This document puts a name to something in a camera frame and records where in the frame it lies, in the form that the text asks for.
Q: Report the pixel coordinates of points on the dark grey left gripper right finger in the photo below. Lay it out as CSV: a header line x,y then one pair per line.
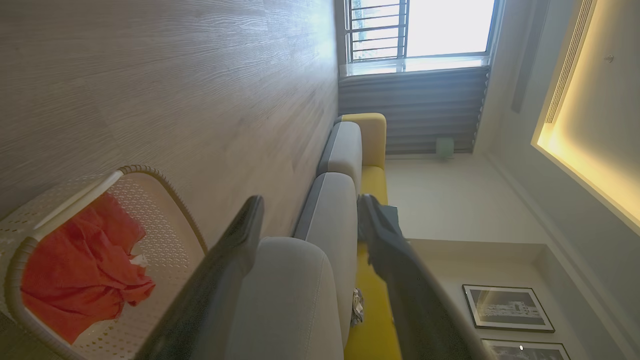
x,y
415,300

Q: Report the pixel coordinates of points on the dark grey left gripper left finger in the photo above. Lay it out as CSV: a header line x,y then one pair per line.
x,y
220,285

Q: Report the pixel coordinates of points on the red cloth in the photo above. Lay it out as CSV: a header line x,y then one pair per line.
x,y
75,270

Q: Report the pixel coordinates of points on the small patterned cloth on sofa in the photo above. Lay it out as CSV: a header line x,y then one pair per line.
x,y
357,307

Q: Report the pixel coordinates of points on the yellow and grey sofa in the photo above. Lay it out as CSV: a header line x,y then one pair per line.
x,y
375,135

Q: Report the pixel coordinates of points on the white perforated laundry basket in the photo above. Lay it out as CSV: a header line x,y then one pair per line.
x,y
170,240

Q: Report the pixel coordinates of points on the blue grey throw pillow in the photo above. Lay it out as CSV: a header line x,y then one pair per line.
x,y
391,215

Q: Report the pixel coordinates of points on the black framed picture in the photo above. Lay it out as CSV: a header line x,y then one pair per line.
x,y
525,351
507,307

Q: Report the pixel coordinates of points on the grey curtain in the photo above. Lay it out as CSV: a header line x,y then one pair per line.
x,y
415,110

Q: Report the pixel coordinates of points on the sheer white curtain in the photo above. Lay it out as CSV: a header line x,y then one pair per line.
x,y
415,65

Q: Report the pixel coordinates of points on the window with metal railing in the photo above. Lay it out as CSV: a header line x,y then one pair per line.
x,y
445,27

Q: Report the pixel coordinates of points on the white linear air vent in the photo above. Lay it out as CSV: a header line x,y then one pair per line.
x,y
565,65

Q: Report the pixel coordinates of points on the small ceiling sprinkler head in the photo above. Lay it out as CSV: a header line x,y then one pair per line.
x,y
608,58

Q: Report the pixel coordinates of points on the small pale green wall device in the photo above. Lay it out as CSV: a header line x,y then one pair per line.
x,y
444,148

